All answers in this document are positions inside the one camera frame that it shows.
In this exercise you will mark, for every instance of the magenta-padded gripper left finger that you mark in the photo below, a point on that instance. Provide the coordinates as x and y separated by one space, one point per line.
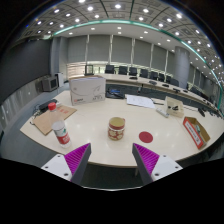
77 160

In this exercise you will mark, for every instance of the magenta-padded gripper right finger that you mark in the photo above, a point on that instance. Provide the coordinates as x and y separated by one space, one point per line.
146 160

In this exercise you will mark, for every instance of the clear plastic bottle red cap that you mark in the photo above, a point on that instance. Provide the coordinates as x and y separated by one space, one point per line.
61 133

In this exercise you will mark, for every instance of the flat round red coaster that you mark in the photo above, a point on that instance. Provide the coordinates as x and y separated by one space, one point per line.
146 137

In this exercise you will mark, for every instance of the red and cream mug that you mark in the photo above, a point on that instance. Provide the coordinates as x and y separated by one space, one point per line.
116 130

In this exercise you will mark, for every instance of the brown kraft paper envelope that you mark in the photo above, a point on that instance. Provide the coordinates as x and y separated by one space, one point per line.
50 120

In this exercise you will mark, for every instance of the open cardboard box red side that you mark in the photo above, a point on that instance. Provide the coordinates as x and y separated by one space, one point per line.
194 131

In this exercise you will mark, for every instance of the white paper sheets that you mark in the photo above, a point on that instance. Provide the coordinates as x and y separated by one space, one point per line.
140 101

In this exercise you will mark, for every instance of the small beige cardboard box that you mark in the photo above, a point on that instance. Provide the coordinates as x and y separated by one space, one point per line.
173 104

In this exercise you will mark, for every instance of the large white cardboard box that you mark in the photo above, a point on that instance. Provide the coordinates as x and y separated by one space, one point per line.
86 90

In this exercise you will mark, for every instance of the black bag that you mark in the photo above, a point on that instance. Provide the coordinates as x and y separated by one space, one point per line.
115 93

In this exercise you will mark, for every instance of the grey box monitor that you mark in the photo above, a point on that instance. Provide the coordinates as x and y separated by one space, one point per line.
50 83

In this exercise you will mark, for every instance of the long curved conference desk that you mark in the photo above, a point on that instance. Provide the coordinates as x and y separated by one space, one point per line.
120 79

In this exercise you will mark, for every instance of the row of black office chairs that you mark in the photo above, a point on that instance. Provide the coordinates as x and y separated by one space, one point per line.
133 71

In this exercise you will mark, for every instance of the round ceiling lights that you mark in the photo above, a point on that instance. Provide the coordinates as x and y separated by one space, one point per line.
117 6

